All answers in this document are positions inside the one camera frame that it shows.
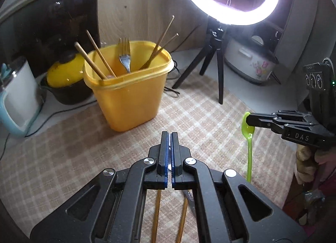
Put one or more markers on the black cooking pot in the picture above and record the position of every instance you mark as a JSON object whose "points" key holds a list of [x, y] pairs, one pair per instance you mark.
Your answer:
{"points": [[68, 93]]}

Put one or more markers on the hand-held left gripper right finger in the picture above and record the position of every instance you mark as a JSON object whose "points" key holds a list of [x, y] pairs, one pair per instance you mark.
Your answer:
{"points": [[174, 153]]}

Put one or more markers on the yellow pot lid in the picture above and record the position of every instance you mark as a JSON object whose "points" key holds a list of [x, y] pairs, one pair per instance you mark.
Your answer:
{"points": [[63, 72]]}

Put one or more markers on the metal spoon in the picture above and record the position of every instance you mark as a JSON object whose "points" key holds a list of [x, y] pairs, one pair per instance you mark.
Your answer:
{"points": [[189, 197]]}

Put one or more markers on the yellow plastic container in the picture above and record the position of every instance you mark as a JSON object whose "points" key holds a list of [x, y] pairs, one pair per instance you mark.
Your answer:
{"points": [[126, 101]]}

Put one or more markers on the metal fork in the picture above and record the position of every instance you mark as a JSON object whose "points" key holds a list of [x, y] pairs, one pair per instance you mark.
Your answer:
{"points": [[124, 56]]}

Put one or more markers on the white flowered rice cooker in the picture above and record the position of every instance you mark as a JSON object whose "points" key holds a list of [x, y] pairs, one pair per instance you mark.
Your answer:
{"points": [[244, 59]]}

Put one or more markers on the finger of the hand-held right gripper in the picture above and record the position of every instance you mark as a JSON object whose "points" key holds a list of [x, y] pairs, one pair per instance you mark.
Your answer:
{"points": [[262, 122], [294, 117]]}

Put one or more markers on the white and blue kettle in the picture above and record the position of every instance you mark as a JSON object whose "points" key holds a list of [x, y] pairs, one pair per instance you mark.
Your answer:
{"points": [[18, 101]]}

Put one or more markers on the green plastic spoon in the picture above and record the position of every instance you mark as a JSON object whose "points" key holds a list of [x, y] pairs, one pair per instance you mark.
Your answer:
{"points": [[250, 159]]}

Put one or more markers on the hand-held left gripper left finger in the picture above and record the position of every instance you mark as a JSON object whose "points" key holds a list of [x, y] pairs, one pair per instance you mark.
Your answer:
{"points": [[165, 153]]}

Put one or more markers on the beige checked tablecloth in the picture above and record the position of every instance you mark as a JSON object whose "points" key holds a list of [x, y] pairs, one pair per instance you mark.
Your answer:
{"points": [[65, 153]]}

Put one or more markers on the person's right hand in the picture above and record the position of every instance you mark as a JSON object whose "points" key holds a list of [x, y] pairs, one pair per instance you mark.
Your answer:
{"points": [[304, 164]]}

